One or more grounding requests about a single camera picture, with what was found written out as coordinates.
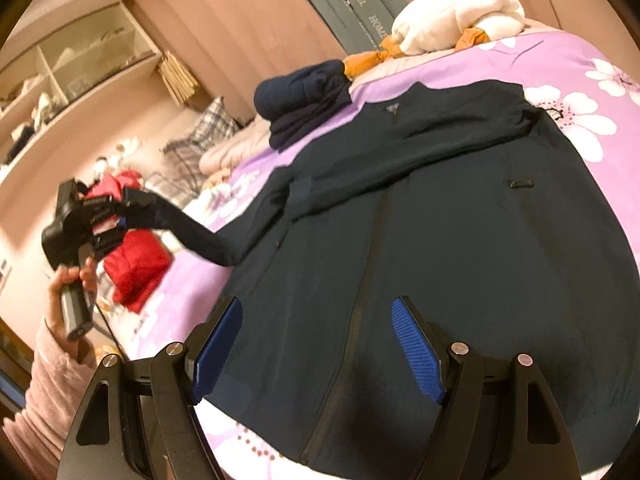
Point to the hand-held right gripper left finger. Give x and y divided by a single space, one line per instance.
215 355

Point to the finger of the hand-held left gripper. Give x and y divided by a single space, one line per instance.
120 199
112 235

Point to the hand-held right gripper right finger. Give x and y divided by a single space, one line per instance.
417 355

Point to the dark navy jacket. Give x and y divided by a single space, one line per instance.
400 235

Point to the person's left forearm pink sleeve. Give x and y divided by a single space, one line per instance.
45 400

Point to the folded navy clothes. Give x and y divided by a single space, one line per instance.
300 95

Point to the person's left hand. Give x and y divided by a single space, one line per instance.
57 290

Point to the red garment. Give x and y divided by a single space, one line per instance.
137 265

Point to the white plush toys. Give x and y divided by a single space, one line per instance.
120 155

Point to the plaid pillow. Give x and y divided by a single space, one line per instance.
200 145

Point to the beige shelf unit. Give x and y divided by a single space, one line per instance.
75 110

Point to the pink folded quilt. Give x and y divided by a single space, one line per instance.
235 150

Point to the beige fringed cloth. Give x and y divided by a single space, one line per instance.
177 77

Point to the pink curtain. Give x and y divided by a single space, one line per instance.
235 25

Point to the purple floral bedsheet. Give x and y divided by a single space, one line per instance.
565 65

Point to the white plush goose toy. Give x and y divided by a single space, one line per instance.
450 15

